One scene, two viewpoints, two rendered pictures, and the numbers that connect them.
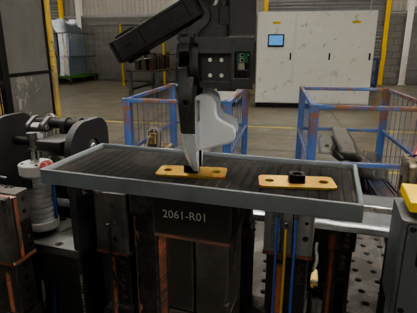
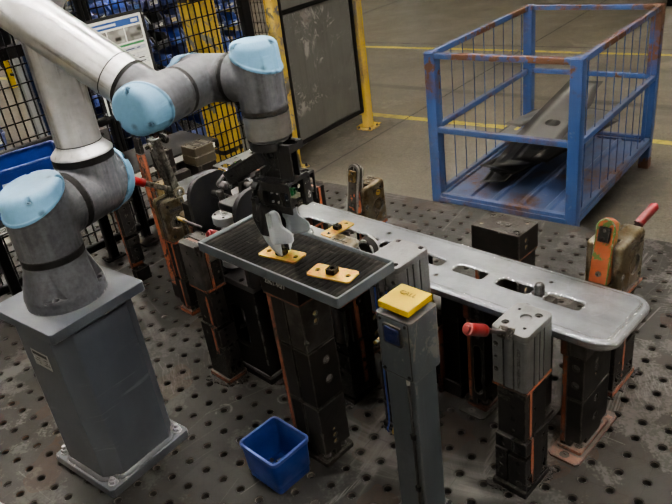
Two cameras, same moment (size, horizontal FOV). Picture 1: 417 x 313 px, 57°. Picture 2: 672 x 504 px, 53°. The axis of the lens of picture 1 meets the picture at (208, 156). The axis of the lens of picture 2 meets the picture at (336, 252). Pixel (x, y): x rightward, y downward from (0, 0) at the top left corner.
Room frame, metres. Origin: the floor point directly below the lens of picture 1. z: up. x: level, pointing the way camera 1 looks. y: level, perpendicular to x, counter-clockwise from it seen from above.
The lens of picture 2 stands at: (-0.43, -0.60, 1.72)
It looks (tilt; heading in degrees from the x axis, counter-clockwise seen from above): 28 degrees down; 30
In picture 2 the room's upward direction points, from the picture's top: 8 degrees counter-clockwise
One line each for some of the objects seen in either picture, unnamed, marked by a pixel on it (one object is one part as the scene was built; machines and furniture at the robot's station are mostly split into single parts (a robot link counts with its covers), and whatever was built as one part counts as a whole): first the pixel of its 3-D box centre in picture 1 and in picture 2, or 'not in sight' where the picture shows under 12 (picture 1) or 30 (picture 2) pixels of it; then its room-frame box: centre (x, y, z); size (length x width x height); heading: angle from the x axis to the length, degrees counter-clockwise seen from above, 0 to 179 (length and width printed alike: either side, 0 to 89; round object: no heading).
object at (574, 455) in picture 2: not in sight; (586, 377); (0.65, -0.47, 0.84); 0.18 x 0.06 x 0.29; 163
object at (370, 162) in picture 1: (350, 153); not in sight; (3.01, -1.15, 0.47); 1.20 x 0.80 x 0.95; 171
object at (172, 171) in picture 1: (192, 168); (281, 252); (0.45, 0.02, 1.17); 0.08 x 0.04 x 0.01; 82
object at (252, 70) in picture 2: not in sight; (257, 76); (0.44, 0.00, 1.48); 0.09 x 0.08 x 0.11; 91
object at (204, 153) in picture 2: not in sight; (208, 195); (1.19, 0.80, 0.88); 0.08 x 0.08 x 0.36; 73
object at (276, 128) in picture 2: not in sight; (269, 124); (0.45, 0.00, 1.40); 0.08 x 0.08 x 0.05
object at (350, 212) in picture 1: (201, 173); (290, 255); (0.45, 0.01, 1.16); 0.37 x 0.14 x 0.02; 73
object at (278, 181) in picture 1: (296, 178); (332, 270); (0.41, -0.10, 1.17); 0.08 x 0.04 x 0.01; 84
